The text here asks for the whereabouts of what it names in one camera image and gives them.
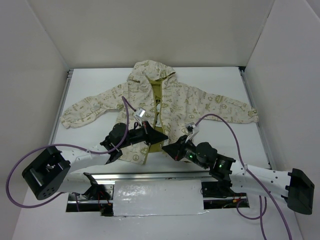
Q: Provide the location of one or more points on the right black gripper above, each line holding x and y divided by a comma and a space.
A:
180, 148

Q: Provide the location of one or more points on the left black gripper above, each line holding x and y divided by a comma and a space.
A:
146, 132

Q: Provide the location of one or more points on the cream jacket with green print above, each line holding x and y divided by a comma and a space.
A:
170, 105

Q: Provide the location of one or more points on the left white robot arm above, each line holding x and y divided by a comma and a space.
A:
51, 171

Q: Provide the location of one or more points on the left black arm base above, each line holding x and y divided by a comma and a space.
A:
96, 191

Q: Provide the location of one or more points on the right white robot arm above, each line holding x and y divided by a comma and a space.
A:
292, 187

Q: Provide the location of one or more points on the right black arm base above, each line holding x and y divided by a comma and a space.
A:
218, 188

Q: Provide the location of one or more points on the silver foil covered panel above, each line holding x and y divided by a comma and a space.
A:
158, 198

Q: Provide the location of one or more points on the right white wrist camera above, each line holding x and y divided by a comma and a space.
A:
192, 129

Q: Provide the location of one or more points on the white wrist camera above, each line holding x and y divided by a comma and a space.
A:
192, 129
139, 113

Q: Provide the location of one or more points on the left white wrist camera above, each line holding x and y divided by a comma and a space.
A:
139, 113

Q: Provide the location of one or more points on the aluminium front rail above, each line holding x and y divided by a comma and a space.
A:
160, 176

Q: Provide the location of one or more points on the left aluminium frame rail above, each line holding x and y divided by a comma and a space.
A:
60, 107

